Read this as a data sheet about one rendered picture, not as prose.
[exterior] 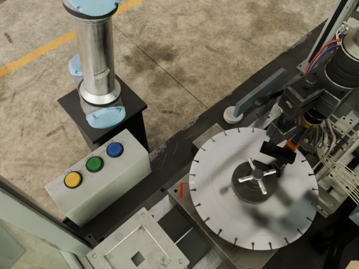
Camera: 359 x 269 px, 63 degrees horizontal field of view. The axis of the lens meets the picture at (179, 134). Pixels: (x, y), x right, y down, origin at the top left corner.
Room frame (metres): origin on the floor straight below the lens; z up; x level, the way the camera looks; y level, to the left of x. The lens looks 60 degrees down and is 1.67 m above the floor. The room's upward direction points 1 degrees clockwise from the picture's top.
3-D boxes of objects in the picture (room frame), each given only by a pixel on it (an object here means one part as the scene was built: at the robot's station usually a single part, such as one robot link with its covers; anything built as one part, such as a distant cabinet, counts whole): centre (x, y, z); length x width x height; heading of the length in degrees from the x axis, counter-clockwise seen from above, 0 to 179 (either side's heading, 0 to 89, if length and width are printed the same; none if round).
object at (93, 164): (0.34, 0.24, 0.90); 0.04 x 0.04 x 0.02
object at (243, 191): (0.27, -0.19, 0.96); 0.11 x 0.11 x 0.03
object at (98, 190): (0.33, 0.23, 0.82); 0.28 x 0.11 x 0.15; 132
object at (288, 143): (0.40, -0.34, 0.95); 0.10 x 0.03 x 0.07; 132
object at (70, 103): (0.66, 0.30, 0.37); 0.40 x 0.40 x 0.75; 42
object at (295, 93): (0.34, -0.23, 1.17); 0.06 x 0.05 x 0.20; 123
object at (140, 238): (0.09, 0.10, 0.82); 0.18 x 0.18 x 0.15; 42
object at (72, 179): (0.29, 0.29, 0.90); 0.04 x 0.04 x 0.02
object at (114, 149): (0.39, 0.19, 0.90); 0.04 x 0.04 x 0.02
